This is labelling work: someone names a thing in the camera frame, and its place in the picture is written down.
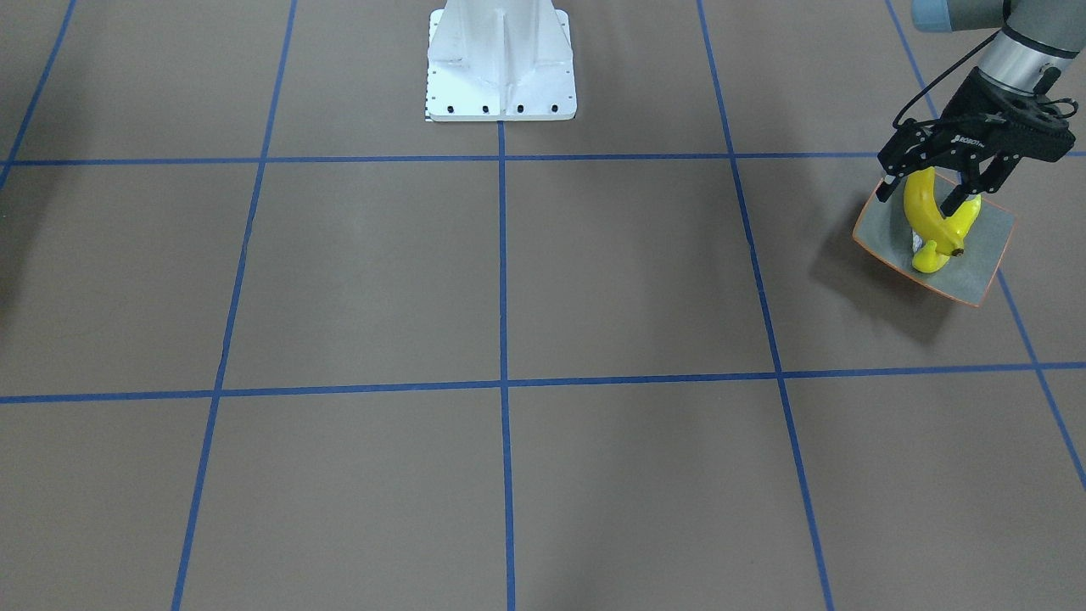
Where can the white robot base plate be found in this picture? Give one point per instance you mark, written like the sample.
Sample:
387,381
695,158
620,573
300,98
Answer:
500,61

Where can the plain yellow banana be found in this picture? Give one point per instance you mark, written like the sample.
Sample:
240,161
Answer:
924,258

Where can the yellow banana with brown tip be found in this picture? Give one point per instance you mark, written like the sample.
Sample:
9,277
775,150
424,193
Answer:
923,214

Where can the brown paper table cover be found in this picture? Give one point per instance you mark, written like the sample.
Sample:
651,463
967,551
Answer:
272,341

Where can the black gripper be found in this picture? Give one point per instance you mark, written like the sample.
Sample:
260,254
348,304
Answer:
972,110

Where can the grey square plate orange rim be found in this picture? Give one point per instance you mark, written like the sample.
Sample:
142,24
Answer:
883,231

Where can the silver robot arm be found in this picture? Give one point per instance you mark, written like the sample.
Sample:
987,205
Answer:
1030,44

